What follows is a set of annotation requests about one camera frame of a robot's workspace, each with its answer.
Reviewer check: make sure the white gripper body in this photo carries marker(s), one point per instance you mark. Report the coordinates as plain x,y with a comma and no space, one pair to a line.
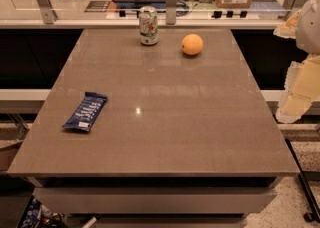
310,27

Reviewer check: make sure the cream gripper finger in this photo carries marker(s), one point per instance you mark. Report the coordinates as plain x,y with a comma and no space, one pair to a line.
287,29
302,88

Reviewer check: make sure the orange fruit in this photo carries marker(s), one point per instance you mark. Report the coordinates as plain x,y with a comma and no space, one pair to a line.
192,44

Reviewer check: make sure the blue rxbar wrapper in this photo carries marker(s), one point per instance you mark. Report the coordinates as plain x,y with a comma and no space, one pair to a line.
87,112

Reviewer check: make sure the white green soda can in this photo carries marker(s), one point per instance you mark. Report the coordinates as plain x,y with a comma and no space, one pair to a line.
148,25

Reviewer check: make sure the grey drawer front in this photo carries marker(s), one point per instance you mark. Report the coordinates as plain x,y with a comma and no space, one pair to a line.
155,200

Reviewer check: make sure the metal post centre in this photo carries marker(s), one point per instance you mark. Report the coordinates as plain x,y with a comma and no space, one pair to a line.
171,12

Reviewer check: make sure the metal post left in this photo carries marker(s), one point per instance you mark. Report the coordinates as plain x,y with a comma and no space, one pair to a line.
47,12

